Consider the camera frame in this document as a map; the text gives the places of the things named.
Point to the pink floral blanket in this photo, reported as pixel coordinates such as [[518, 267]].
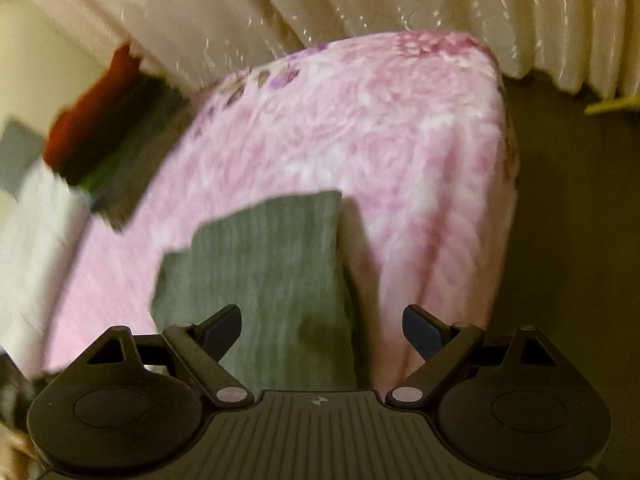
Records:
[[375, 160]]

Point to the grey pillow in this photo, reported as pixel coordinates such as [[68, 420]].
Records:
[[17, 155]]

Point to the green garment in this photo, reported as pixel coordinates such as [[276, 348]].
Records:
[[100, 180]]

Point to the red garment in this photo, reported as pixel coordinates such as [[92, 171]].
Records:
[[100, 95]]

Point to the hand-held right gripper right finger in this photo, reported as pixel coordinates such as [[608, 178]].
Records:
[[422, 330]]

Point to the yellow-green object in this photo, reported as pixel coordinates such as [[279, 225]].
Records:
[[612, 106]]

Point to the brown garment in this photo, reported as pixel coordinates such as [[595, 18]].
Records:
[[145, 180]]

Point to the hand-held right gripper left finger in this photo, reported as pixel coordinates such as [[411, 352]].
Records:
[[222, 332]]

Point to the white duvet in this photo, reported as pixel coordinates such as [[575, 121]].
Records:
[[40, 260]]

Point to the grey plaid garment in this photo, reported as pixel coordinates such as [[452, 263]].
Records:
[[270, 270]]

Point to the pile of red dark clothes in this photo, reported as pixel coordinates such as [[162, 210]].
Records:
[[130, 130]]

